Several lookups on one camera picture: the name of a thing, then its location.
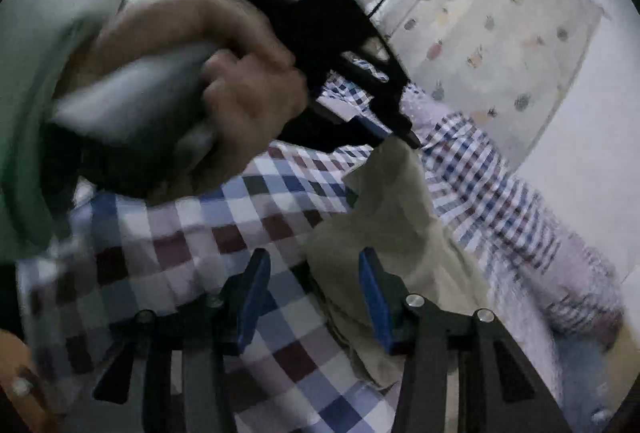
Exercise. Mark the wooden bed frame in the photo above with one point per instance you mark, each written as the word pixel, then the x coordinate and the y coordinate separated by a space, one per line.
pixel 20 378

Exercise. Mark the beige garment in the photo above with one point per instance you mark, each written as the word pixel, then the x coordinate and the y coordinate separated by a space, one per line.
pixel 400 223

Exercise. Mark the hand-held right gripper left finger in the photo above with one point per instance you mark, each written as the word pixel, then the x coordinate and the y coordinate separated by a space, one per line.
pixel 252 300

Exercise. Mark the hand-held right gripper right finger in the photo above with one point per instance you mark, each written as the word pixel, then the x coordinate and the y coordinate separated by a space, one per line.
pixel 375 300

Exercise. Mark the person's left hand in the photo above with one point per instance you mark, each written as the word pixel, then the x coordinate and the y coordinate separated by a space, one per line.
pixel 250 98

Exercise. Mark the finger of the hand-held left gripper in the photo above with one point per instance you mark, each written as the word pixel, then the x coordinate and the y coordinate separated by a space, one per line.
pixel 400 118
pixel 330 133

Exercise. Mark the checked bed sheet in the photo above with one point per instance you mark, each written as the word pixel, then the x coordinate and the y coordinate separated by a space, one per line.
pixel 200 253

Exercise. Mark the fruit print curtain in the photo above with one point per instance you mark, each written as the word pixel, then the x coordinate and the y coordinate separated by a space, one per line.
pixel 500 38

